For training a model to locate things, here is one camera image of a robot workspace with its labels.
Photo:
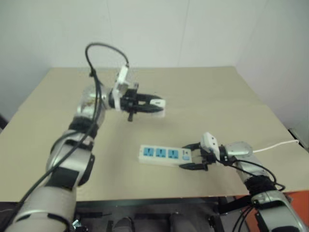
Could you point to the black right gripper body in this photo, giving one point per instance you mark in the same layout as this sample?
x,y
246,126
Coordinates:
x,y
206,158

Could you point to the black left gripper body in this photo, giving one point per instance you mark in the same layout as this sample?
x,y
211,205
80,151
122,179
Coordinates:
x,y
129,102

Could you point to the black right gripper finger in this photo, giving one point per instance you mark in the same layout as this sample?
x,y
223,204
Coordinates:
x,y
191,146
193,166

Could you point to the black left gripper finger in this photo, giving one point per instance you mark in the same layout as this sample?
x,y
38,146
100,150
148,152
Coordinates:
x,y
150,97
149,109

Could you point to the white charger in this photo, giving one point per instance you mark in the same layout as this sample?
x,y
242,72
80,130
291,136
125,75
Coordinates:
x,y
162,104

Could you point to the white power strip blue sockets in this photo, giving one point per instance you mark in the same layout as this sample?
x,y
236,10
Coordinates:
x,y
160,152

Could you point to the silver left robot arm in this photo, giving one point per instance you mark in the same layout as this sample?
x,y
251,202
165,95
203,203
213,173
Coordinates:
x,y
60,193

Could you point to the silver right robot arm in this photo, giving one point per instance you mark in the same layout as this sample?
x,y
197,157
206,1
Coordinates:
x,y
272,205

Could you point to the dark rounded shape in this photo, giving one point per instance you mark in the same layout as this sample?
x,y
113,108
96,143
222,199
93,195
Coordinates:
x,y
123,224

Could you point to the orange panel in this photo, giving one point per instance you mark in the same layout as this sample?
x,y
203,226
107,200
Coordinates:
x,y
301,205

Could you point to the black object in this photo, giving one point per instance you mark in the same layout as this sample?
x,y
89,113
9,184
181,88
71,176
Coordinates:
x,y
2,123

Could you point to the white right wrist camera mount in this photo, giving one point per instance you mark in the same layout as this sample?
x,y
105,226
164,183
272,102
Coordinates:
x,y
209,142

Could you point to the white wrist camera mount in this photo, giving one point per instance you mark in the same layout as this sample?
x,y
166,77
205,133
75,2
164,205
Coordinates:
x,y
209,142
123,75

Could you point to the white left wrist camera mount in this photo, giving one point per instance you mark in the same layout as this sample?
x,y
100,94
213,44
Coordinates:
x,y
123,75

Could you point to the black table frame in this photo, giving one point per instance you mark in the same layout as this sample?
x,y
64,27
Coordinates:
x,y
144,202

